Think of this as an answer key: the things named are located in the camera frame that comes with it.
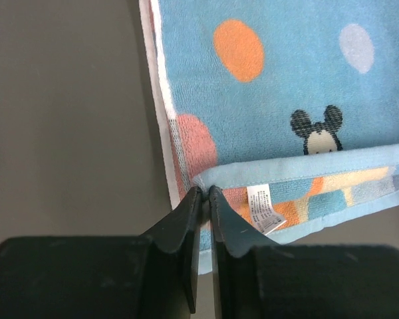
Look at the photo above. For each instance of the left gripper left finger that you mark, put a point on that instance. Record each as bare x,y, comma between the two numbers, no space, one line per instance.
170,277

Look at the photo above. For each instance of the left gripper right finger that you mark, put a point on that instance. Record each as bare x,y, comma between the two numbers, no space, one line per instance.
233,240

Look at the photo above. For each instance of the light blue polka-dot towel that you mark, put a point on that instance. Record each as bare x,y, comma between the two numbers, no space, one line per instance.
291,108

